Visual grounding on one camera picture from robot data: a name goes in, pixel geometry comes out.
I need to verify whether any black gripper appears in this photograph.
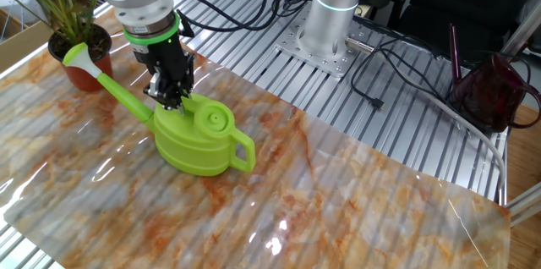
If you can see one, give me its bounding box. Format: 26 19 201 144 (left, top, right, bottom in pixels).
129 34 196 117

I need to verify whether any green plastic watering can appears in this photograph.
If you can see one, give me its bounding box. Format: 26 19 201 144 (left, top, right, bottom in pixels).
62 41 257 177

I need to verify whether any green plant in terracotta pot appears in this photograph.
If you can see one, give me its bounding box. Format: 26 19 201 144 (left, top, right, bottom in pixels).
0 0 114 93

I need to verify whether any brown cardboard box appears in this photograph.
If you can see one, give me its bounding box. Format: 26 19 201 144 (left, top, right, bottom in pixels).
0 8 54 74

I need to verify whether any orange marble pattern mat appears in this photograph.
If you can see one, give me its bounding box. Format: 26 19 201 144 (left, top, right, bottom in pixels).
0 6 512 269

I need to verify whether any dark red transparent watering can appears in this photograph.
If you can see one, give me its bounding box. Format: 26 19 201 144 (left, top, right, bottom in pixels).
447 23 541 134

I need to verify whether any green wrist adapter ring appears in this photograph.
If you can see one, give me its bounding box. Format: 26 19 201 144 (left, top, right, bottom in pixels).
122 13 182 47

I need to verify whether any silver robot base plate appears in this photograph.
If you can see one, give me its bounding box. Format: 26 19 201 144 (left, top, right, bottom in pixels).
275 4 375 79

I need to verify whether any black usb cable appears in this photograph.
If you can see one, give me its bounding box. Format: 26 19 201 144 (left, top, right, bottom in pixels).
350 36 445 112

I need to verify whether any grey cable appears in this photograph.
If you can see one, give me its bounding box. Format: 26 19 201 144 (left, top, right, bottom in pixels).
380 59 508 202

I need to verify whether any aluminium frame post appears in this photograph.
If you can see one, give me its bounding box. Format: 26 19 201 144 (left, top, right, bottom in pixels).
501 0 541 57
505 182 541 228

